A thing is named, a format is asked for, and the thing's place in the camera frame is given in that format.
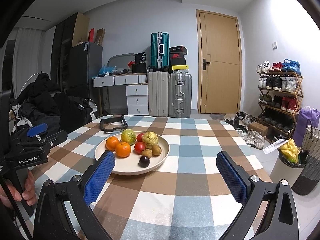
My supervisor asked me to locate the shoe rack with shoes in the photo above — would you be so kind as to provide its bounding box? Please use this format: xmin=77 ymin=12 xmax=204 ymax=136
xmin=257 ymin=59 xmax=302 ymax=133

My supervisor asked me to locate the white paper slip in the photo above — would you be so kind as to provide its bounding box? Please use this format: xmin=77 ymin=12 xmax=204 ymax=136
xmin=262 ymin=139 xmax=293 ymax=155

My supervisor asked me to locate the wooden shoe rack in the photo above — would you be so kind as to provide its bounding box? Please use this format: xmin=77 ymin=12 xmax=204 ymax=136
xmin=257 ymin=71 xmax=304 ymax=140

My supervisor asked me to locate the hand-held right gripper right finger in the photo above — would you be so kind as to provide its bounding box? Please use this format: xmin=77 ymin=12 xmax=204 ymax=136
xmin=216 ymin=151 xmax=299 ymax=240

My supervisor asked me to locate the cream round plate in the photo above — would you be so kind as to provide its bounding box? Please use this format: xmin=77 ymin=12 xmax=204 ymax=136
xmin=94 ymin=131 xmax=170 ymax=176

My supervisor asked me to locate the pile of loose shoes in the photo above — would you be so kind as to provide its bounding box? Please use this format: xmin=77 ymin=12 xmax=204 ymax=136
xmin=225 ymin=111 xmax=266 ymax=150

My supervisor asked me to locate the dark grey refrigerator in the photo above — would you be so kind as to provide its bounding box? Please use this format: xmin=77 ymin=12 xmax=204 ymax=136
xmin=69 ymin=41 xmax=103 ymax=98

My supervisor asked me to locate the black phone clamp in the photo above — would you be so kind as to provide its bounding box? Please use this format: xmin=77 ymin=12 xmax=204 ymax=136
xmin=100 ymin=115 xmax=128 ymax=133

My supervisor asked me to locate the yellow plastic bag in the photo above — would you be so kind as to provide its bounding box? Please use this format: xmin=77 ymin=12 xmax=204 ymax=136
xmin=280 ymin=139 xmax=302 ymax=163

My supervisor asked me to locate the purple gift bag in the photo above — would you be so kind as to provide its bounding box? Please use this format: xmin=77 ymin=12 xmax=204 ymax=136
xmin=294 ymin=106 xmax=320 ymax=143

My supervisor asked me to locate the brown cardboard box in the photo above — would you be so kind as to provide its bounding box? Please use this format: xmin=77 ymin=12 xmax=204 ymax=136
xmin=96 ymin=28 xmax=106 ymax=46

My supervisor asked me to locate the pile of black jackets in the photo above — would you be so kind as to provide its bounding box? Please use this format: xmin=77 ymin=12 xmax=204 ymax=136
xmin=11 ymin=72 xmax=98 ymax=135

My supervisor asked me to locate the white desk with drawers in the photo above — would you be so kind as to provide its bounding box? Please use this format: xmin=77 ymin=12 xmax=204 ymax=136
xmin=92 ymin=73 xmax=149 ymax=117

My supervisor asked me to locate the small cardboard box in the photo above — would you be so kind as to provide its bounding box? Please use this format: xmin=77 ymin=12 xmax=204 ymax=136
xmin=247 ymin=122 xmax=269 ymax=137

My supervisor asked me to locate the white trash bin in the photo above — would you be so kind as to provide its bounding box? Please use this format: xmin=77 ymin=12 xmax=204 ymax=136
xmin=270 ymin=152 xmax=308 ymax=188

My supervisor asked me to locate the checked tablecloth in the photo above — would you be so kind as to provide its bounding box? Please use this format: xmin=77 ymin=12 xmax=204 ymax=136
xmin=32 ymin=114 xmax=273 ymax=240

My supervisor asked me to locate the small orange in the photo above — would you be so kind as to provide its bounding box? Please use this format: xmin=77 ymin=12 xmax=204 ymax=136
xmin=105 ymin=136 xmax=120 ymax=151

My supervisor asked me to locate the large orange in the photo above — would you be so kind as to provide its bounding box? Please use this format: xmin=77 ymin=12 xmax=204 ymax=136
xmin=115 ymin=142 xmax=132 ymax=158

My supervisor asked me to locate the blue plastic bag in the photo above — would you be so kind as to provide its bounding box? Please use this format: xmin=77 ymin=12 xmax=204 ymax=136
xmin=99 ymin=65 xmax=118 ymax=76

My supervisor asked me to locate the wooden door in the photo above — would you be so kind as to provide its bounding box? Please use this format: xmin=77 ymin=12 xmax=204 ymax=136
xmin=196 ymin=9 xmax=242 ymax=114

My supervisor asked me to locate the person's left hand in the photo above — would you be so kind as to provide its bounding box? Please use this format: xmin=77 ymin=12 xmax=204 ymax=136
xmin=0 ymin=170 xmax=37 ymax=209

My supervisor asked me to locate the teal suitcase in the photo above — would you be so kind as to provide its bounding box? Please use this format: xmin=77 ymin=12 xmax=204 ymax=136
xmin=151 ymin=32 xmax=171 ymax=72

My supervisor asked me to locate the large cardboard sheet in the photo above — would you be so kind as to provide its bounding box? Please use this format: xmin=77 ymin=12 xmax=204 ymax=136
xmin=72 ymin=12 xmax=90 ymax=47

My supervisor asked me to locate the black bag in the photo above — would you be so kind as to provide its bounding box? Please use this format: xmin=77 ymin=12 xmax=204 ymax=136
xmin=132 ymin=63 xmax=147 ymax=74

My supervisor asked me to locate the grey rounded mirror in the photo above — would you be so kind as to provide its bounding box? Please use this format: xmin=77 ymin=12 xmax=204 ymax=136
xmin=107 ymin=53 xmax=136 ymax=73

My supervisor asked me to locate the silver suitcase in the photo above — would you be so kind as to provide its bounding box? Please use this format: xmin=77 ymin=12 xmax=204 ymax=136
xmin=168 ymin=73 xmax=193 ymax=119

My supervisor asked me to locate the white curtain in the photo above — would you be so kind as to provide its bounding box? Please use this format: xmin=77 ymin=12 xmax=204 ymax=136
xmin=14 ymin=27 xmax=47 ymax=93

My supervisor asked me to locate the beige suitcase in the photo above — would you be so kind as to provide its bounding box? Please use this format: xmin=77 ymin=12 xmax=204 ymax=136
xmin=147 ymin=71 xmax=169 ymax=117

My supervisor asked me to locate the dark wardrobe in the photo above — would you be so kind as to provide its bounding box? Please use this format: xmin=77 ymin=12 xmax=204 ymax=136
xmin=51 ymin=12 xmax=78 ymax=90

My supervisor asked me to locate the grey woven basket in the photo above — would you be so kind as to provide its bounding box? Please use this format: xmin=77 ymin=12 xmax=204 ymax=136
xmin=291 ymin=119 xmax=320 ymax=196

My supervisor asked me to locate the pale yellow guava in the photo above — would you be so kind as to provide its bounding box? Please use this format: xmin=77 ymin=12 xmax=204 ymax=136
xmin=141 ymin=131 xmax=159 ymax=148

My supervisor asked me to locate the yellow and black shoe box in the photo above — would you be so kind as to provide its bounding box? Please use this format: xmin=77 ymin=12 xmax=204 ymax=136
xmin=171 ymin=65 xmax=190 ymax=74

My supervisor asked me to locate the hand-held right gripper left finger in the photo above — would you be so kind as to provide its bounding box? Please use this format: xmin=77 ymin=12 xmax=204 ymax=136
xmin=34 ymin=150 xmax=116 ymax=240

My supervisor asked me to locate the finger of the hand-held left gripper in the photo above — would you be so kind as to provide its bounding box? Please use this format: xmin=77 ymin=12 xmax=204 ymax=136
xmin=11 ymin=123 xmax=48 ymax=143
xmin=17 ymin=130 xmax=68 ymax=155

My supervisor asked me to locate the green yellow guava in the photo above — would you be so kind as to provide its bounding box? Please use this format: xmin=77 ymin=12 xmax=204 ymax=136
xmin=121 ymin=129 xmax=137 ymax=145

